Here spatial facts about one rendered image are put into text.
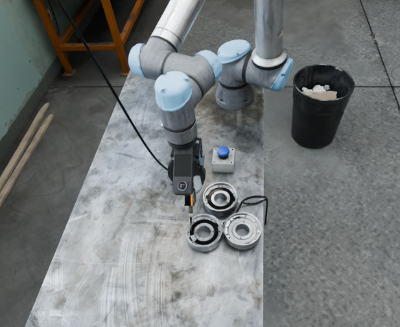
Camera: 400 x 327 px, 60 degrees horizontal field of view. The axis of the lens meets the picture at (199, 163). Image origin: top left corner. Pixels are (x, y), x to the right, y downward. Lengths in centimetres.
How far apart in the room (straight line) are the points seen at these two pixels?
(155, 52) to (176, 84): 16
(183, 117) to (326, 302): 132
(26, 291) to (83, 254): 104
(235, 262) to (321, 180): 129
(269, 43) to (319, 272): 117
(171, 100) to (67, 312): 62
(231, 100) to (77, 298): 84
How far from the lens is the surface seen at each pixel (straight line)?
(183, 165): 81
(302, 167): 223
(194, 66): 78
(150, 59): 85
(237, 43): 131
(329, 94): 219
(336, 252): 196
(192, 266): 100
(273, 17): 109
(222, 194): 108
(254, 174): 115
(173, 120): 74
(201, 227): 102
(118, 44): 295
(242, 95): 135
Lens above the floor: 170
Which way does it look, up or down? 50 degrees down
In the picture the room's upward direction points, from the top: 8 degrees counter-clockwise
